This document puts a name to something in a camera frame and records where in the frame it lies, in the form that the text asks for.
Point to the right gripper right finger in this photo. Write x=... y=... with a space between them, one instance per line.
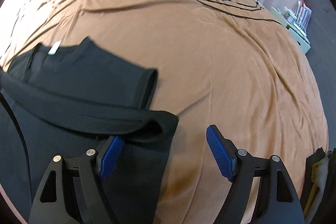
x=277 y=200

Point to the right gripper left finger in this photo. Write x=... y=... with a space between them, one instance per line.
x=56 y=201

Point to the black knit garment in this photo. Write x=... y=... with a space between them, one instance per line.
x=67 y=101

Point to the brown bed blanket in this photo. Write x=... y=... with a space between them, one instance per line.
x=246 y=75

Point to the white bedside nightstand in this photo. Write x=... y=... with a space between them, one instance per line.
x=287 y=18

